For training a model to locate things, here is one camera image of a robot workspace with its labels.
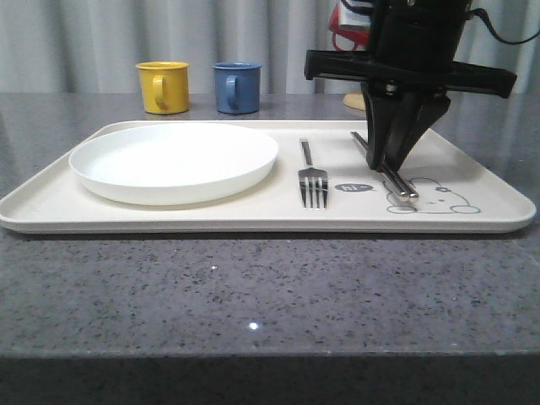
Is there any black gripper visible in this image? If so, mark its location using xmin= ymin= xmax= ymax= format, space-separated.
xmin=304 ymin=1 xmax=516 ymax=171

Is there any silver metal chopstick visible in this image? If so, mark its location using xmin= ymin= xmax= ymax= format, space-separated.
xmin=354 ymin=131 xmax=420 ymax=199
xmin=351 ymin=131 xmax=419 ymax=202

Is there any silver metal fork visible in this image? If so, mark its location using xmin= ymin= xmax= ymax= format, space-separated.
xmin=298 ymin=138 xmax=328 ymax=209

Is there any white round plate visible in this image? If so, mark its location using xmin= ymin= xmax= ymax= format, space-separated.
xmin=68 ymin=122 xmax=278 ymax=206

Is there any wooden mug tree stand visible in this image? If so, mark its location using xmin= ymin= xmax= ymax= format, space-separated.
xmin=343 ymin=92 xmax=365 ymax=111

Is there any red enamel mug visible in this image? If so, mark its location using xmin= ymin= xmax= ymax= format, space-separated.
xmin=328 ymin=1 xmax=374 ymax=51

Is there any beige rabbit serving tray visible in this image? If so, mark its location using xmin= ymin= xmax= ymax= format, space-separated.
xmin=1 ymin=120 xmax=536 ymax=234

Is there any blue enamel mug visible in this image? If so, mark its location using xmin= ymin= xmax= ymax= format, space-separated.
xmin=213 ymin=62 xmax=262 ymax=115

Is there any yellow enamel mug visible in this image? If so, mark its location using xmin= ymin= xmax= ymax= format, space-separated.
xmin=136 ymin=61 xmax=190 ymax=115

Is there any grey pleated curtain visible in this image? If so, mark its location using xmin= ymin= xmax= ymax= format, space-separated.
xmin=0 ymin=0 xmax=540 ymax=96

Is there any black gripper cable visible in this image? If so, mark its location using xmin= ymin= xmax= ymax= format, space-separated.
xmin=468 ymin=7 xmax=540 ymax=45

